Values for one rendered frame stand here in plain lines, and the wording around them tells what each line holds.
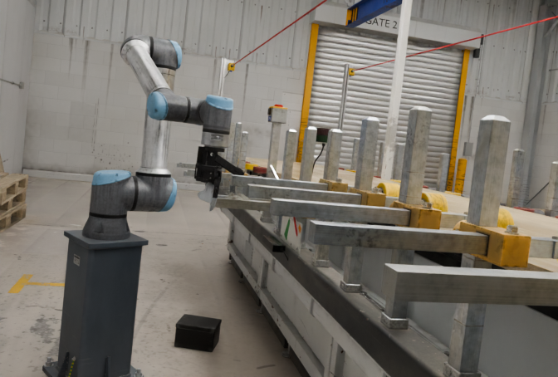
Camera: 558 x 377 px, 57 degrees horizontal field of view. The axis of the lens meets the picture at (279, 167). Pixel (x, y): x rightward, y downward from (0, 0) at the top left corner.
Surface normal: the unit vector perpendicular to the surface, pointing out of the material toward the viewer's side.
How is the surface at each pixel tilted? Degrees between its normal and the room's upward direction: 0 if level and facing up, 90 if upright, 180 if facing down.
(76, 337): 90
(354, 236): 90
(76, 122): 90
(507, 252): 90
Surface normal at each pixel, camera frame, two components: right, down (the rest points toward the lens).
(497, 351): -0.96, -0.09
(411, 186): 0.25, 0.07
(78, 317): -0.72, -0.04
